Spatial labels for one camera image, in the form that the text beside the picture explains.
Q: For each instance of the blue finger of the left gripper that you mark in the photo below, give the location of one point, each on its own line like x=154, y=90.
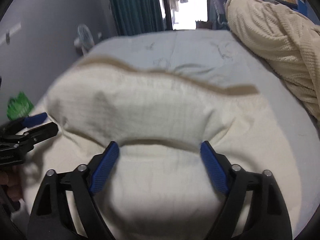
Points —
x=32, y=121
x=41, y=133

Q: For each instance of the green paper bag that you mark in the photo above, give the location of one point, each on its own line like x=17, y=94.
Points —
x=19, y=106

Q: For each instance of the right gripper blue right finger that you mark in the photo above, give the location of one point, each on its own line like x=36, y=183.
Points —
x=268, y=217

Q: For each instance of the cream knitted blanket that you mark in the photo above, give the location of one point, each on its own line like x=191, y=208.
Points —
x=286, y=39

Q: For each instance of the brown bin near door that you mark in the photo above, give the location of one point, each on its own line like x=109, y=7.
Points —
x=204, y=25

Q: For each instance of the light blue bed sheet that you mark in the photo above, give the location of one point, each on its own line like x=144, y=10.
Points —
x=218, y=58

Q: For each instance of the white wall socket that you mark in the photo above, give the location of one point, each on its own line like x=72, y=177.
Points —
x=6, y=38

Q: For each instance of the glass balcony door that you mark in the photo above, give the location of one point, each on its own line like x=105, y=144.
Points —
x=183, y=14

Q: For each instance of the teal left curtain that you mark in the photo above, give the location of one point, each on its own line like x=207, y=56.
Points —
x=134, y=17

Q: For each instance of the left hand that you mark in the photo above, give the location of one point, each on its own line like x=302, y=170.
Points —
x=11, y=178

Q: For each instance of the cream hooded puffer jacket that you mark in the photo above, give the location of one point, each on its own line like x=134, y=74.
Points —
x=159, y=188

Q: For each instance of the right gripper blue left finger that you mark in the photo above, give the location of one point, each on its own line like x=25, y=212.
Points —
x=51, y=216

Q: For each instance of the white standing fan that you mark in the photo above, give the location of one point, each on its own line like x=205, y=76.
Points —
x=84, y=40

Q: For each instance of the blue desk chair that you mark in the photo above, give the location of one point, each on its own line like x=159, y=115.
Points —
x=219, y=6

